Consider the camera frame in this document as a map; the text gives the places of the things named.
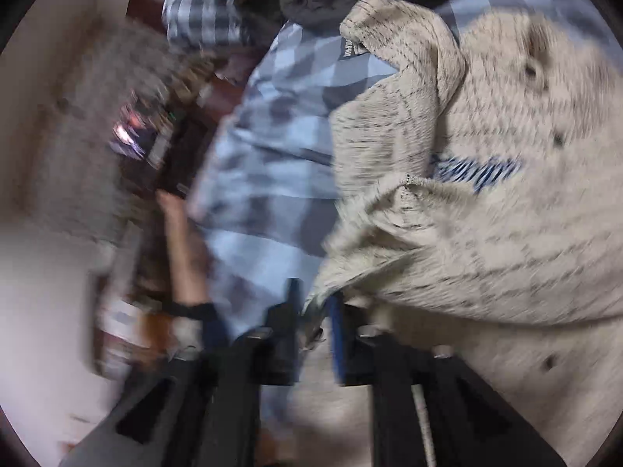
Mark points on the grey textured cloth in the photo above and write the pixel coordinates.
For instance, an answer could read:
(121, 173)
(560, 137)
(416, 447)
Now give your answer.
(73, 131)

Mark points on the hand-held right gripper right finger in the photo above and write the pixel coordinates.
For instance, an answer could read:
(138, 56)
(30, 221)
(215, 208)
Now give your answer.
(337, 340)

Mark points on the checked pillow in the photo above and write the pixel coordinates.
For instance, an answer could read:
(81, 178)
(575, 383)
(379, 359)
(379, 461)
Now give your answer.
(204, 9)

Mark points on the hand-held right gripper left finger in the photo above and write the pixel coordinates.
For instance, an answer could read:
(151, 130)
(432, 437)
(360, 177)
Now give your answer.
(291, 311)

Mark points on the person's left forearm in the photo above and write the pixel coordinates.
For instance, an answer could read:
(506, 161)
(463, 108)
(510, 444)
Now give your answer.
(187, 258)

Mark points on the blue checked blanket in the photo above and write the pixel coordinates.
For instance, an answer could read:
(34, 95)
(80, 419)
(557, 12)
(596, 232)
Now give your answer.
(272, 155)

